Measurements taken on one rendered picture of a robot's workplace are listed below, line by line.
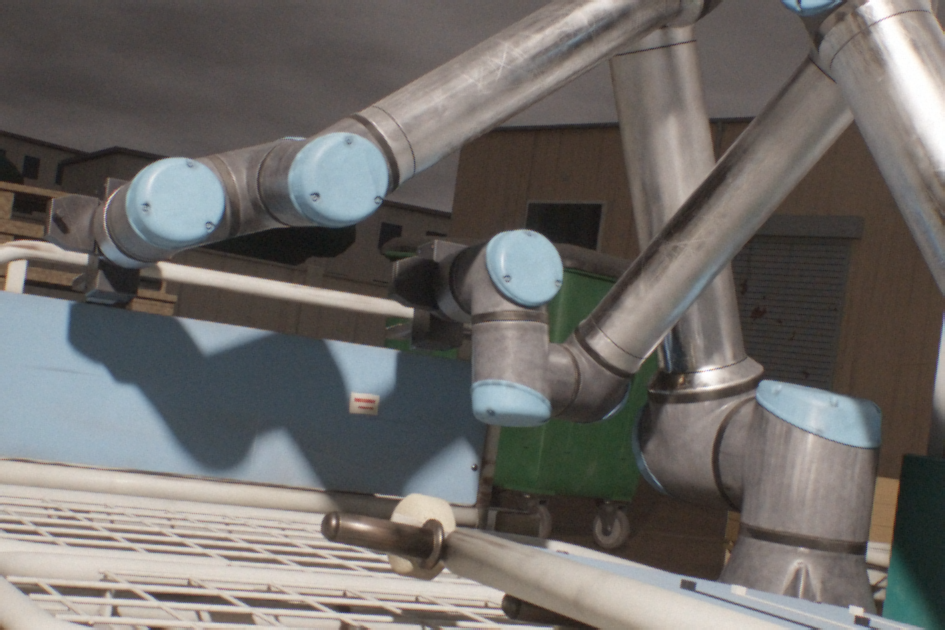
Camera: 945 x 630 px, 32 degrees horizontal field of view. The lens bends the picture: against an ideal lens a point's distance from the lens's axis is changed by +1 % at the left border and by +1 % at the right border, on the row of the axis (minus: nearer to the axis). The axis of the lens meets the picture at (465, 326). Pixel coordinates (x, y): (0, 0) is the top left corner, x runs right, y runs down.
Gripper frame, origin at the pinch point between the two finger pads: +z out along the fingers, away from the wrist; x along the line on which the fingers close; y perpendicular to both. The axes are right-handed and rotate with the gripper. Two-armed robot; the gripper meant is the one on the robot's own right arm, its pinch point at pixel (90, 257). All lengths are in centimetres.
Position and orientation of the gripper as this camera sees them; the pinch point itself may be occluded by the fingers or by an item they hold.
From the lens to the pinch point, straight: 201.3
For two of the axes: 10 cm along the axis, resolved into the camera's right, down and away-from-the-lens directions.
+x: 0.6, -9.8, 1.9
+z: -4.7, 1.4, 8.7
